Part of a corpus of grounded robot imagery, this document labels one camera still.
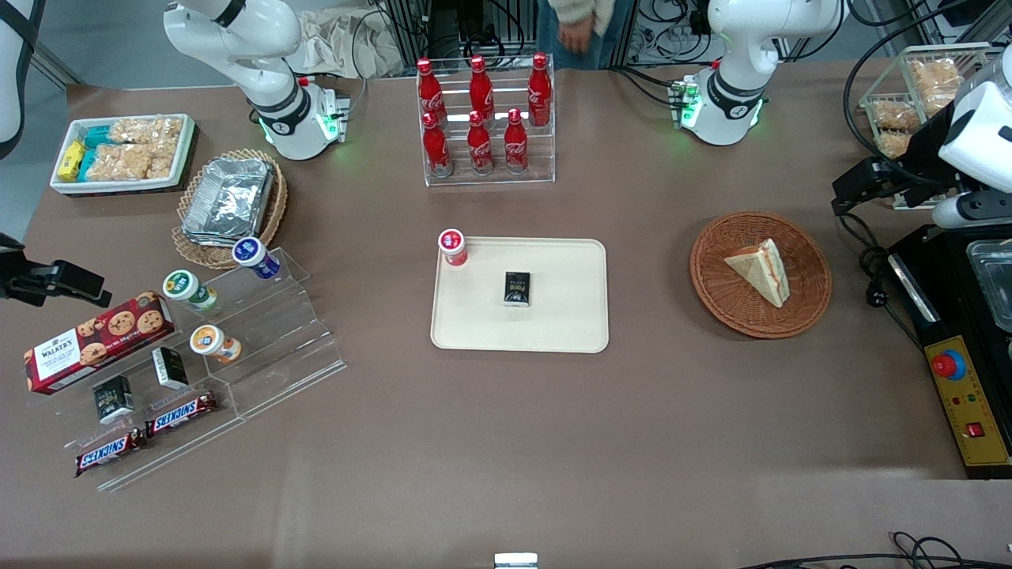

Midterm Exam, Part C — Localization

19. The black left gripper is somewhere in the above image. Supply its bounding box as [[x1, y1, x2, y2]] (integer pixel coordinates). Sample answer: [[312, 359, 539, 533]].
[[832, 125, 964, 216]]

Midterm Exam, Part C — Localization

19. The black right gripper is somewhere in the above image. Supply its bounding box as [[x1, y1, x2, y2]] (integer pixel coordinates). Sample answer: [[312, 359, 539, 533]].
[[0, 233, 113, 309]]

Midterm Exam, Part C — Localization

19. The triangle sandwich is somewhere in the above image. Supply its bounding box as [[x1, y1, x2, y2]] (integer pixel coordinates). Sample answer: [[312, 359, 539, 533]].
[[723, 238, 791, 309]]

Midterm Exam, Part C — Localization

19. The brown round wicker basket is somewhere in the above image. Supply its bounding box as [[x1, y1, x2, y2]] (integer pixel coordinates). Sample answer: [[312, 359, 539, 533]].
[[689, 210, 833, 340]]

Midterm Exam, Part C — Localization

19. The light wicker basket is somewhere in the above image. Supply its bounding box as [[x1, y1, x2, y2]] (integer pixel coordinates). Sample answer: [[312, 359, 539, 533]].
[[172, 148, 289, 271]]

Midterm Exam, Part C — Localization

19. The person's hand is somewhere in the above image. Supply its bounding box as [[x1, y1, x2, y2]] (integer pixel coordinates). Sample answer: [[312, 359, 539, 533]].
[[557, 19, 595, 55]]

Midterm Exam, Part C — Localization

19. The red Walkers cookie box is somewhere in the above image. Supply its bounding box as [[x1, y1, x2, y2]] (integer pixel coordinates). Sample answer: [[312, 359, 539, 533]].
[[23, 292, 177, 395]]

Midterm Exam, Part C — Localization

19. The green lid yogurt cup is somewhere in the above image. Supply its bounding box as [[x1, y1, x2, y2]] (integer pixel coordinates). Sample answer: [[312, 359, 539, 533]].
[[162, 269, 219, 311]]

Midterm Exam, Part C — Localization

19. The clear rice cracker bag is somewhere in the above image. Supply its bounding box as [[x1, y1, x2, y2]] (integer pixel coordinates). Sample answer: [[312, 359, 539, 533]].
[[109, 116, 184, 148], [87, 144, 176, 182]]

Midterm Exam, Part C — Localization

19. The teal snack pack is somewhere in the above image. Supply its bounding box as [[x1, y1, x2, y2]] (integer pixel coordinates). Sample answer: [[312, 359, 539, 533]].
[[78, 126, 113, 182]]

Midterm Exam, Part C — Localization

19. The orange lid yogurt cup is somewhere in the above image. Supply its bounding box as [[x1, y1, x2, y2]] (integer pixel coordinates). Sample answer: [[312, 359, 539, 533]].
[[189, 324, 244, 365]]

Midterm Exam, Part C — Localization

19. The white rectangular snack bin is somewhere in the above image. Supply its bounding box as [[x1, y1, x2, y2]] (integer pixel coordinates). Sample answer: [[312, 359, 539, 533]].
[[49, 114, 197, 197]]

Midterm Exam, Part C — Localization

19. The clear plastic container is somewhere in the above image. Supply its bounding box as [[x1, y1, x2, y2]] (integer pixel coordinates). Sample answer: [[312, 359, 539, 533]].
[[965, 239, 1012, 333]]

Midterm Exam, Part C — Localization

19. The Snickers chocolate bar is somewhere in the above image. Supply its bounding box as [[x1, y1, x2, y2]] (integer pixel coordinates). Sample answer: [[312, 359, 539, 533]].
[[74, 428, 149, 478], [144, 392, 219, 439]]

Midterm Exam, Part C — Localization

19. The stack of foil trays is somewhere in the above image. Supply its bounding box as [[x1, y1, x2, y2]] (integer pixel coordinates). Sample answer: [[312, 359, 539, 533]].
[[181, 157, 275, 247]]

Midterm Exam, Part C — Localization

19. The blue lid yogurt cup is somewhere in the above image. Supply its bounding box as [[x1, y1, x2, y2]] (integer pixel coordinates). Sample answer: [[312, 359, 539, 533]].
[[232, 236, 282, 280]]

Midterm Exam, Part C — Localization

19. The red emergency stop button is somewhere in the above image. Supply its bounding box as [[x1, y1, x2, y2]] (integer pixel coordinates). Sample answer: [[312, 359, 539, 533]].
[[931, 349, 967, 382]]

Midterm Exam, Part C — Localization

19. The clear acrylic step shelf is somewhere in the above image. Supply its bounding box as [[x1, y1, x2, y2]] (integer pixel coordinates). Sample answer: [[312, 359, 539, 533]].
[[63, 247, 348, 493]]

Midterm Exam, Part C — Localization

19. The clear acrylic bottle rack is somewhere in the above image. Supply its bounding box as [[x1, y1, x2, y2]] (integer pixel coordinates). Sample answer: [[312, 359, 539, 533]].
[[416, 54, 557, 188]]

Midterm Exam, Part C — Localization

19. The cream sweater sleeve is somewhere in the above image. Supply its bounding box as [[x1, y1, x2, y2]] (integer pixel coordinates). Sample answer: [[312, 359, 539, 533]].
[[547, 0, 619, 37]]

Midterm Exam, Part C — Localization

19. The red cola bottle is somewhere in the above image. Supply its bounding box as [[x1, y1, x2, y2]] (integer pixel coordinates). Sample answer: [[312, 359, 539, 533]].
[[421, 111, 454, 177], [503, 107, 530, 174], [469, 55, 497, 119], [527, 52, 553, 128], [466, 110, 495, 175], [416, 57, 448, 121]]

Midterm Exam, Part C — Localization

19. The crumpled beige paper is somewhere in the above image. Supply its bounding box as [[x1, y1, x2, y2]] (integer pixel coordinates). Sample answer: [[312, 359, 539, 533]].
[[286, 6, 406, 81]]

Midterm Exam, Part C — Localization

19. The red lid yogurt cup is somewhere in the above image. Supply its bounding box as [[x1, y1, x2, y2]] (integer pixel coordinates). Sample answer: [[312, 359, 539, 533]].
[[438, 228, 470, 269]]

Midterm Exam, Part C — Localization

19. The black equipment rack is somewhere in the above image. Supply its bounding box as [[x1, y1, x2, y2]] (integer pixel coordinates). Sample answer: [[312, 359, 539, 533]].
[[370, 0, 548, 77]]

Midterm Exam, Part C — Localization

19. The black power cable with plug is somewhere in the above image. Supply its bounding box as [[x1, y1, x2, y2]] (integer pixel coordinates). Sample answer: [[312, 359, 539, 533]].
[[836, 212, 924, 350]]

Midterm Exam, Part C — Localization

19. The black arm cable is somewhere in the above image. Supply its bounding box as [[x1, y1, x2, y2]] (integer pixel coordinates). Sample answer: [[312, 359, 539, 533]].
[[841, 0, 1012, 173]]

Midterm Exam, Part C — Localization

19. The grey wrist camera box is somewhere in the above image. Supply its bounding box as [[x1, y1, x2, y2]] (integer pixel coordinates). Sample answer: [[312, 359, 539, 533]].
[[931, 190, 1012, 231]]

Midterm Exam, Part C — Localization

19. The black floor cable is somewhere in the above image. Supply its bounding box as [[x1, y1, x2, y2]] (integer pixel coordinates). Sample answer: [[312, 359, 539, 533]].
[[739, 530, 1012, 569]]

